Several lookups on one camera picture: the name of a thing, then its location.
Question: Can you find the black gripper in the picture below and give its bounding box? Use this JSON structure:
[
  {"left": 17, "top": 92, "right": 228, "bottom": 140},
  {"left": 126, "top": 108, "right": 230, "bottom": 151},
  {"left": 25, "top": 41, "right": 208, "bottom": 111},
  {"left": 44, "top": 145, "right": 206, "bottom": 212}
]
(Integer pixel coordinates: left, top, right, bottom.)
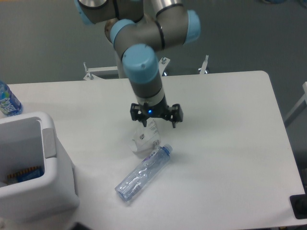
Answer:
[{"left": 130, "top": 98, "right": 183, "bottom": 128}]

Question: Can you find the clear plastic bottle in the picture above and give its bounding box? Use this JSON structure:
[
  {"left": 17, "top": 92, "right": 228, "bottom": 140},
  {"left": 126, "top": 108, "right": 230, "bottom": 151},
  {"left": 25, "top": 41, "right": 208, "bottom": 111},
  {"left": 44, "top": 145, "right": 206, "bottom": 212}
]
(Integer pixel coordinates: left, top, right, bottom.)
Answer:
[{"left": 115, "top": 144, "right": 173, "bottom": 202}]

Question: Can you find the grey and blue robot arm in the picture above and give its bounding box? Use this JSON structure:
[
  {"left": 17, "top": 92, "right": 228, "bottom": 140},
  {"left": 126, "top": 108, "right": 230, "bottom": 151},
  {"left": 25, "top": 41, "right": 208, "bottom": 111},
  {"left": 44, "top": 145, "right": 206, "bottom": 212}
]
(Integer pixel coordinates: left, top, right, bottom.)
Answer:
[{"left": 75, "top": 0, "right": 201, "bottom": 125}]

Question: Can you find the white plastic trash can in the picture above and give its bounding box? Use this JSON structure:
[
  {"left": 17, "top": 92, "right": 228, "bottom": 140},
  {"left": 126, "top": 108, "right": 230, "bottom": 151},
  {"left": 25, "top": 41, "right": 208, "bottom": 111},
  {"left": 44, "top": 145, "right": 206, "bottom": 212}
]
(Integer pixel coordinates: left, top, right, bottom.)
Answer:
[{"left": 0, "top": 112, "right": 80, "bottom": 221}]

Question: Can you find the blue snack packet in bin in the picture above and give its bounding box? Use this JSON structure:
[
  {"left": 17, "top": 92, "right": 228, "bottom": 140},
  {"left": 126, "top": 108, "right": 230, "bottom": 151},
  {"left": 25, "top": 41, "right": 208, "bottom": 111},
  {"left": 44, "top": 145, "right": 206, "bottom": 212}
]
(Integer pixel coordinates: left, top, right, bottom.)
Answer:
[{"left": 7, "top": 166, "right": 44, "bottom": 184}]

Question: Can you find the blue labelled water bottle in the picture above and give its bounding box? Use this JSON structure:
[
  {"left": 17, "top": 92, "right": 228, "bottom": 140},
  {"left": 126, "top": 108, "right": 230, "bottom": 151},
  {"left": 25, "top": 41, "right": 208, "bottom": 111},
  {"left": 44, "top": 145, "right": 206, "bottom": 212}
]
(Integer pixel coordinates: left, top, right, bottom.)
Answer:
[{"left": 0, "top": 81, "right": 23, "bottom": 116}]

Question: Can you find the black clamp at table edge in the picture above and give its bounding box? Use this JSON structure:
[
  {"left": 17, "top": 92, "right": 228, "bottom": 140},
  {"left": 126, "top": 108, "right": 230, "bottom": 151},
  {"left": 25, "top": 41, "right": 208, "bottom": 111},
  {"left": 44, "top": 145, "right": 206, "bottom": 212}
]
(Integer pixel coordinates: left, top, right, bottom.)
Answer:
[{"left": 290, "top": 194, "right": 307, "bottom": 219}]

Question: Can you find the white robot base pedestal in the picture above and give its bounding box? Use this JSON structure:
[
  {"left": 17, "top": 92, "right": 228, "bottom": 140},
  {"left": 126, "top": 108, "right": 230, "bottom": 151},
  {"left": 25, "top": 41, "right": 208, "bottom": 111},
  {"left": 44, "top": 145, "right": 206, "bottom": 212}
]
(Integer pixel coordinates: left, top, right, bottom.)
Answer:
[{"left": 104, "top": 20, "right": 128, "bottom": 79}]

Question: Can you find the white base bracket right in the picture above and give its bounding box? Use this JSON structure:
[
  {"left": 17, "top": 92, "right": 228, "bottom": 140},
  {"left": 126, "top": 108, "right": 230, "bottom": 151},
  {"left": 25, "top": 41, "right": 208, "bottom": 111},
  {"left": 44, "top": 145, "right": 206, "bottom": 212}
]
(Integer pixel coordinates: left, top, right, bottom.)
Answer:
[{"left": 199, "top": 55, "right": 209, "bottom": 74}]

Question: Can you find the white base bracket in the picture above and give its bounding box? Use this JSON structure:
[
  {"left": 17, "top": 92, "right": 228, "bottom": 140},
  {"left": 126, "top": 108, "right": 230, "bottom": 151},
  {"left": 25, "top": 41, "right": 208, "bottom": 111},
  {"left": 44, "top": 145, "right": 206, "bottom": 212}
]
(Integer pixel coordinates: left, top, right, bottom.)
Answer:
[
  {"left": 199, "top": 55, "right": 209, "bottom": 74},
  {"left": 83, "top": 62, "right": 118, "bottom": 81}
]

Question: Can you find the white base bracket left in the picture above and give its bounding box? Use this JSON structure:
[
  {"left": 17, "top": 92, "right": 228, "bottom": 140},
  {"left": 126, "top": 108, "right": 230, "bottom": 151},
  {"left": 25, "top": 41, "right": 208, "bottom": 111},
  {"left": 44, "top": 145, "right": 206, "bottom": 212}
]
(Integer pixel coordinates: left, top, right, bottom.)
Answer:
[{"left": 83, "top": 62, "right": 118, "bottom": 81}]

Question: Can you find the white metal frame right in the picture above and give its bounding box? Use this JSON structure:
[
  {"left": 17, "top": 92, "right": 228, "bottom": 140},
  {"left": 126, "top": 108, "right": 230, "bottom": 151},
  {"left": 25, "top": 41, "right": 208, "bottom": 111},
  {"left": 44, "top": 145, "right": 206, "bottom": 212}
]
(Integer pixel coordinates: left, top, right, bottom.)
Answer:
[{"left": 283, "top": 82, "right": 307, "bottom": 127}]

